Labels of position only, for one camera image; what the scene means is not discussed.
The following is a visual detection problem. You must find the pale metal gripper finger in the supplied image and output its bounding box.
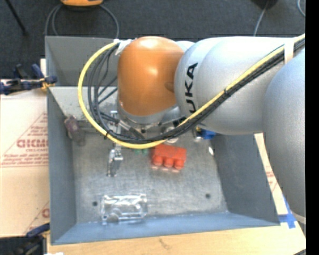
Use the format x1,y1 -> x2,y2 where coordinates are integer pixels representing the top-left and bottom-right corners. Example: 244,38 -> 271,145
107,152 -> 116,178
113,153 -> 124,177

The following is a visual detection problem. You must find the clear plastic container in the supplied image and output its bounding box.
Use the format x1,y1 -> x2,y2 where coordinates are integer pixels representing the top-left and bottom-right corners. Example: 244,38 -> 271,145
100,193 -> 149,226

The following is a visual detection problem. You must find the red toy building block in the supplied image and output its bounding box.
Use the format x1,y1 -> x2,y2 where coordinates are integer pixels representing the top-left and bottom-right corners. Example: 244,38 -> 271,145
149,143 -> 188,173

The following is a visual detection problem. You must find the purple and grey toy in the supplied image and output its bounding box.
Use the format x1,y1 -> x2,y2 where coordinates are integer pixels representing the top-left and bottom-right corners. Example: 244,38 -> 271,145
63,114 -> 86,146

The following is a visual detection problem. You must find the grey metal bin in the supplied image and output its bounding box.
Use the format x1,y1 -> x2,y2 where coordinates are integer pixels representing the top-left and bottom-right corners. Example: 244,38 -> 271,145
44,35 -> 281,245

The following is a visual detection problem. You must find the blue and white object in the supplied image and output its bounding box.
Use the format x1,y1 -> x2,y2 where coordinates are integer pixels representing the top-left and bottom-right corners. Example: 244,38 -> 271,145
193,125 -> 216,143

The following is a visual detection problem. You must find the brown cardboard board, red print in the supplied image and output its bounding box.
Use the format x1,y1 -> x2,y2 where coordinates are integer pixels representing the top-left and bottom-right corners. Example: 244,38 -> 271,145
0,78 -> 306,239

